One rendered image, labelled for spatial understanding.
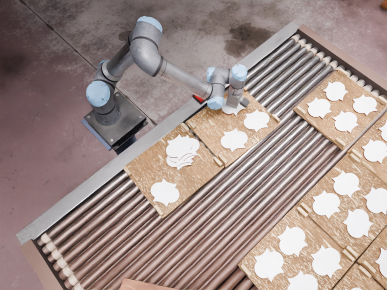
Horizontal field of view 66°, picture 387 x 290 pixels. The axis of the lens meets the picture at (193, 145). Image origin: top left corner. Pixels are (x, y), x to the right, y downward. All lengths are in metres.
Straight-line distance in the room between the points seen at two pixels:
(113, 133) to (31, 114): 1.61
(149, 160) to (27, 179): 1.54
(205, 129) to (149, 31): 0.62
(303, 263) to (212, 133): 0.78
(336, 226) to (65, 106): 2.50
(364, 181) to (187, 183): 0.90
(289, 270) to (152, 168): 0.82
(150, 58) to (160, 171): 0.60
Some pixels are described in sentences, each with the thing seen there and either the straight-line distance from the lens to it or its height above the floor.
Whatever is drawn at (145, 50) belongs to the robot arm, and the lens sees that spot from 1.27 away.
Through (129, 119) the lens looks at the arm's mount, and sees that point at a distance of 1.72.
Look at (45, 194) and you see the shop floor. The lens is 2.80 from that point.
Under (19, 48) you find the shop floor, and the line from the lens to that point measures 3.79.
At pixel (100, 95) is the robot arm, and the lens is 1.57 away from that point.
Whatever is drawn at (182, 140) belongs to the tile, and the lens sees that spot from 1.57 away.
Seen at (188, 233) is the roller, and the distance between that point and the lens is 1.50.
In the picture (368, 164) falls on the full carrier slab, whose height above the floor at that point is 0.94.
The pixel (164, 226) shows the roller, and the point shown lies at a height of 0.92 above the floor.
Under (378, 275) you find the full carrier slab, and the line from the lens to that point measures 1.67.
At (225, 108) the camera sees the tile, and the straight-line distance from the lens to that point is 1.70.
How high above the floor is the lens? 2.40
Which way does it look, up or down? 66 degrees down
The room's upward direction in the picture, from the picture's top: 3 degrees counter-clockwise
